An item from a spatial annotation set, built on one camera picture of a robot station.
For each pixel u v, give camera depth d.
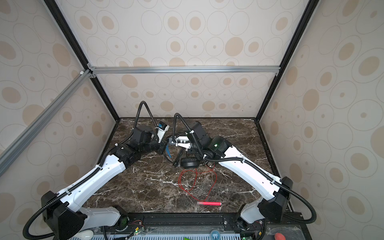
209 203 0.80
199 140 0.50
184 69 0.90
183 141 0.58
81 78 0.83
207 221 0.78
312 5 0.68
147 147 0.62
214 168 0.93
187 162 0.70
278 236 0.69
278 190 0.40
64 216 0.37
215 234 0.70
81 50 0.83
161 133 0.65
